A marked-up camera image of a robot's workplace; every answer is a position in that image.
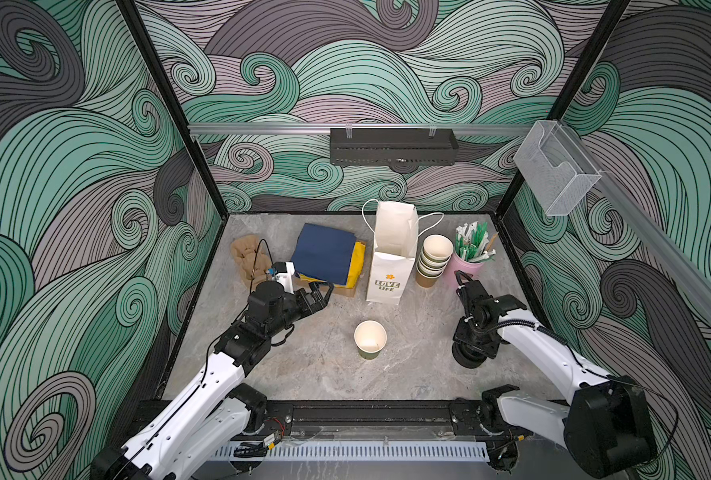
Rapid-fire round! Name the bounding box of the pink straw holder cup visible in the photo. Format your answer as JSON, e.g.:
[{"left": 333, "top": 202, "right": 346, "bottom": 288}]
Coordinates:
[{"left": 441, "top": 253, "right": 485, "bottom": 290}]

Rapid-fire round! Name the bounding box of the white wrapped straw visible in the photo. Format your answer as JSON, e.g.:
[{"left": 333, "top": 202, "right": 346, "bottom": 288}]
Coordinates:
[{"left": 455, "top": 223, "right": 469, "bottom": 258}]

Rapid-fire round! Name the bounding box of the clear acrylic wall holder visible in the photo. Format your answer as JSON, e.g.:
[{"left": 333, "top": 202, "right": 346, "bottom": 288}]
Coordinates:
[{"left": 515, "top": 120, "right": 601, "bottom": 217}]

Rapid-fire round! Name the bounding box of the white slotted cable duct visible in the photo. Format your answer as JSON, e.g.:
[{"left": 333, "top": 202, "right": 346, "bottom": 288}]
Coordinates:
[{"left": 210, "top": 441, "right": 489, "bottom": 463}]

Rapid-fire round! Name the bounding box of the navy blue napkin stack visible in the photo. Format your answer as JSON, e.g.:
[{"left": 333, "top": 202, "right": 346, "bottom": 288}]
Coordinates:
[{"left": 291, "top": 223, "right": 357, "bottom": 285}]

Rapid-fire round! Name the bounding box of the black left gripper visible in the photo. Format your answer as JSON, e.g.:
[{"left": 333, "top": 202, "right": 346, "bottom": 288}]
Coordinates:
[{"left": 266, "top": 281, "right": 333, "bottom": 341}]

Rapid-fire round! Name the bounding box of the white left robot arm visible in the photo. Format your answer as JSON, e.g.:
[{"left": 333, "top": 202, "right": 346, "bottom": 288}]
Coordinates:
[{"left": 90, "top": 280, "right": 334, "bottom": 479}]

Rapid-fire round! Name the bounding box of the brown pulp cup carrier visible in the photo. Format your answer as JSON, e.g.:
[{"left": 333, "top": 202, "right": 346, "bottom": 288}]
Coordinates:
[{"left": 230, "top": 235, "right": 272, "bottom": 290}]

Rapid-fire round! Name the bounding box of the stack of paper cups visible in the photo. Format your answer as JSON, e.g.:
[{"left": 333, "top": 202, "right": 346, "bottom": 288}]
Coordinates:
[{"left": 415, "top": 234, "right": 453, "bottom": 288}]

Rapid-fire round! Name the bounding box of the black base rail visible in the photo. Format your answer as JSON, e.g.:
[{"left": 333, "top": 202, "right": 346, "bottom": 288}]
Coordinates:
[{"left": 242, "top": 398, "right": 507, "bottom": 438}]

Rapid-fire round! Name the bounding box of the black wall shelf tray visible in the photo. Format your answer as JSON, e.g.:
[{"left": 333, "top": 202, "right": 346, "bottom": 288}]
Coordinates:
[{"left": 330, "top": 127, "right": 459, "bottom": 167}]

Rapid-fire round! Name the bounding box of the green wrapped straw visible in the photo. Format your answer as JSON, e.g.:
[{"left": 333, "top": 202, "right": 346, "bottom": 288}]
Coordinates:
[{"left": 469, "top": 222, "right": 487, "bottom": 260}]

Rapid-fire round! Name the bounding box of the white paper takeout bag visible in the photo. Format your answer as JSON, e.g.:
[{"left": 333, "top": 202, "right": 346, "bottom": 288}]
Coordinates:
[{"left": 361, "top": 199, "right": 445, "bottom": 305}]

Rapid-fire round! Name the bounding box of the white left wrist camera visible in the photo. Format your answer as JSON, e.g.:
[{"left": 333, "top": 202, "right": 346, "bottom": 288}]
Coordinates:
[{"left": 269, "top": 261, "right": 296, "bottom": 293}]

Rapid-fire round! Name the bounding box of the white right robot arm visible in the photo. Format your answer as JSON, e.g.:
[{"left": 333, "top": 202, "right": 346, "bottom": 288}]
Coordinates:
[{"left": 451, "top": 270, "right": 659, "bottom": 479}]

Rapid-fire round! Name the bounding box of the stack of black lids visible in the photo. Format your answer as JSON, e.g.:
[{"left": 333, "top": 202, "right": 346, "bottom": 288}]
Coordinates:
[{"left": 451, "top": 343, "right": 487, "bottom": 369}]

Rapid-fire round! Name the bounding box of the green paper coffee cup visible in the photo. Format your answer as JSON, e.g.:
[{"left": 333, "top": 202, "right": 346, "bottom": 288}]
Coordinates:
[{"left": 354, "top": 320, "right": 387, "bottom": 360}]

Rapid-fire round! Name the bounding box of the brown cardboard napkin box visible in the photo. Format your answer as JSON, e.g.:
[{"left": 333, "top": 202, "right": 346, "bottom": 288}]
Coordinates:
[{"left": 294, "top": 279, "right": 357, "bottom": 298}]

